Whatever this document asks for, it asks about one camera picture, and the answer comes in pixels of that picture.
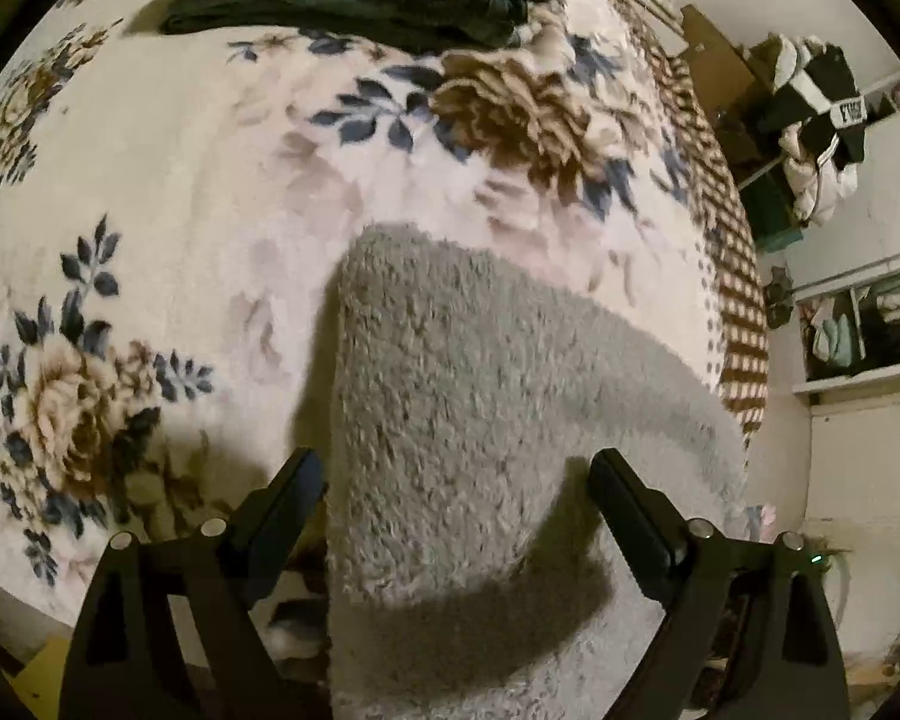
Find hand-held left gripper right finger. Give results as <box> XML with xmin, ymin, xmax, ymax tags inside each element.
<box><xmin>586</xmin><ymin>448</ymin><xmax>850</xmax><ymax>720</ymax></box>

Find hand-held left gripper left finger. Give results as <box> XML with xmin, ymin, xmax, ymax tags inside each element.
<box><xmin>58</xmin><ymin>448</ymin><xmax>327</xmax><ymax>720</ymax></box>

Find grey fleece pants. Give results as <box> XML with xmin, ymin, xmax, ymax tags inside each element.
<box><xmin>328</xmin><ymin>221</ymin><xmax>751</xmax><ymax>720</ymax></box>

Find brown checkered bed sheet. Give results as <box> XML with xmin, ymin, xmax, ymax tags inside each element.
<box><xmin>607</xmin><ymin>0</ymin><xmax>770</xmax><ymax>451</ymax></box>

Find pair of dark slippers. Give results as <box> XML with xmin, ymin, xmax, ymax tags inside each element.
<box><xmin>765</xmin><ymin>266</ymin><xmax>796</xmax><ymax>331</ymax></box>

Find yellow box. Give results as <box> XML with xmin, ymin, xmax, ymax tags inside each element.
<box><xmin>11</xmin><ymin>637</ymin><xmax>76</xmax><ymax>720</ymax></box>

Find white open shelf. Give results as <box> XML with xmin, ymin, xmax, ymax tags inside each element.
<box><xmin>791</xmin><ymin>255</ymin><xmax>900</xmax><ymax>398</ymax></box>

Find green storage bin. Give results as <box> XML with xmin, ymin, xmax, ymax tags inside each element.
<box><xmin>739</xmin><ymin>165</ymin><xmax>807</xmax><ymax>252</ymax></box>

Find floral bed blanket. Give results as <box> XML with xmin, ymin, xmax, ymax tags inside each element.
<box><xmin>0</xmin><ymin>0</ymin><xmax>728</xmax><ymax>627</ymax></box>

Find white puffy jacket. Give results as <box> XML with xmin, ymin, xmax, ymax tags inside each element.
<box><xmin>784</xmin><ymin>124</ymin><xmax>860</xmax><ymax>226</ymax></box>

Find large cardboard box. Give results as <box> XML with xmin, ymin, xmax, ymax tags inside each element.
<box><xmin>679</xmin><ymin>4</ymin><xmax>766</xmax><ymax>166</ymax></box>

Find black and white jacket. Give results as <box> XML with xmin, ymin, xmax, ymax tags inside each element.
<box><xmin>757</xmin><ymin>45</ymin><xmax>869</xmax><ymax>166</ymax></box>

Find dark folded jeans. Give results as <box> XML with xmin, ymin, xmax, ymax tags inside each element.
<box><xmin>157</xmin><ymin>0</ymin><xmax>571</xmax><ymax>57</ymax></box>

